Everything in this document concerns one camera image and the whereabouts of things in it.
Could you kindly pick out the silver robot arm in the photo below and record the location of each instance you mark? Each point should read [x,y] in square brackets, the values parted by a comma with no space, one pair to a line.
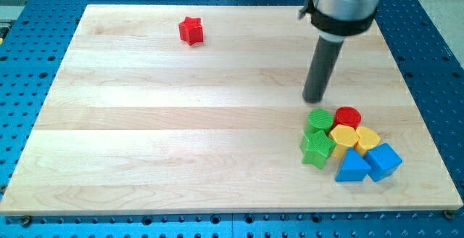
[338,19]

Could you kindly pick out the red star block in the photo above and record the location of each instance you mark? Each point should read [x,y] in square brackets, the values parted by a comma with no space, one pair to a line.
[191,30]

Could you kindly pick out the green star block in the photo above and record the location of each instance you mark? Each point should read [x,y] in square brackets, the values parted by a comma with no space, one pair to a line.
[316,148]

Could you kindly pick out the light wooden board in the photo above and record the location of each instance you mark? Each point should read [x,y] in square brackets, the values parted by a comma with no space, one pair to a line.
[139,122]

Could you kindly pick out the green cylinder block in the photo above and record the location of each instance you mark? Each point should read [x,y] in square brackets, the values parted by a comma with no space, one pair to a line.
[318,120]

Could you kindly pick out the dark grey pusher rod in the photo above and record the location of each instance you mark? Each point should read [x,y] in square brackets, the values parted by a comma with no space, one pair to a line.
[322,64]

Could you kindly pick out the red cylinder block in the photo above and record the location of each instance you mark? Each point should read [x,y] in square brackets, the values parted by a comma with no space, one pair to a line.
[347,116]

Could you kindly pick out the yellow hexagon block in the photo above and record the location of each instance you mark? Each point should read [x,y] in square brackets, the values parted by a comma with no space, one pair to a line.
[345,137]

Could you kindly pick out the blue triangle block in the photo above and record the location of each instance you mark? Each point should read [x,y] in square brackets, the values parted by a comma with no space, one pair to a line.
[352,168]

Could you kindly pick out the yellow rounded block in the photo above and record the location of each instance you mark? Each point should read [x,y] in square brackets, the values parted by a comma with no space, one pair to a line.
[367,139]

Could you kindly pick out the blue cube block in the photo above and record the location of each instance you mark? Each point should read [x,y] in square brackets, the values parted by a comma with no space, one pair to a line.
[383,161]

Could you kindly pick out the blue perforated metal table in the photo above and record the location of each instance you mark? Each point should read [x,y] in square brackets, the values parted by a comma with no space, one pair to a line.
[424,38]

